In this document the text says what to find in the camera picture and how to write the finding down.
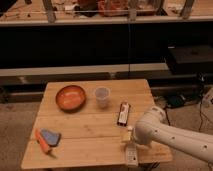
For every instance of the clear plastic bottle white label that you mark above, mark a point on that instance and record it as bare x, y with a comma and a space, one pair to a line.
130, 149

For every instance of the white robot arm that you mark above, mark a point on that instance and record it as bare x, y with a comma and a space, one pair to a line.
150, 127

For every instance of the orange ceramic bowl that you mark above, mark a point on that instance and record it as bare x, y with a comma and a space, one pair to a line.
70, 98

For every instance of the clear plastic cup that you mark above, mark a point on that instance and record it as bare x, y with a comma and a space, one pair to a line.
102, 96

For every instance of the dark chocolate bar package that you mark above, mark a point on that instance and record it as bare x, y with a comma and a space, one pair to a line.
123, 114

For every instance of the wooden folding table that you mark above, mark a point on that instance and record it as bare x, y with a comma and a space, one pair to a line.
90, 136

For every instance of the blue cloth piece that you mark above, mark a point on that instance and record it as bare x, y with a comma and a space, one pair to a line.
51, 138

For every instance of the orange toy carrot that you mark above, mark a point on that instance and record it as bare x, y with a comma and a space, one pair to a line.
43, 144

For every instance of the cluttered background shelf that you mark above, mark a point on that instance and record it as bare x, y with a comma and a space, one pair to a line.
95, 12

